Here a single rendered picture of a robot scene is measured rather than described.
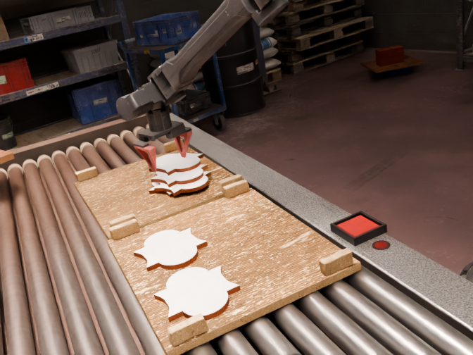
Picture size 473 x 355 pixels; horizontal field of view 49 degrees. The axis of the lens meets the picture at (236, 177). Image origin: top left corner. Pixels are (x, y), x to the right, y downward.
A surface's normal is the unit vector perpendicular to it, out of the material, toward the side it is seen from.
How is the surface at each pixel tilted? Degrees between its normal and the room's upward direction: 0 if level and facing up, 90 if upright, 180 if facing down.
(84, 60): 96
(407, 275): 0
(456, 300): 0
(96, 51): 96
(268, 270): 0
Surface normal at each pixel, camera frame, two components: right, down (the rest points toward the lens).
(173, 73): -0.65, 0.45
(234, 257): -0.18, -0.90
